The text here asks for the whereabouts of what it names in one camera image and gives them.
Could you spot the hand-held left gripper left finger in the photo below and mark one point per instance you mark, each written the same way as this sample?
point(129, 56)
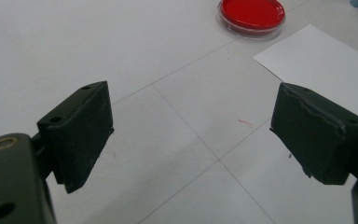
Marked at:
point(77, 133)

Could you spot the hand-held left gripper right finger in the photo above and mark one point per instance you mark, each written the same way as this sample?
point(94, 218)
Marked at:
point(313, 133)

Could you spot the red round ink pad dish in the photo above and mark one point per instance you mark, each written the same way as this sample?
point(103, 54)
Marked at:
point(251, 14)

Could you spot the white paper sheet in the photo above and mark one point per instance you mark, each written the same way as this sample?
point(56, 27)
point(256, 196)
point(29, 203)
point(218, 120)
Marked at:
point(317, 59)

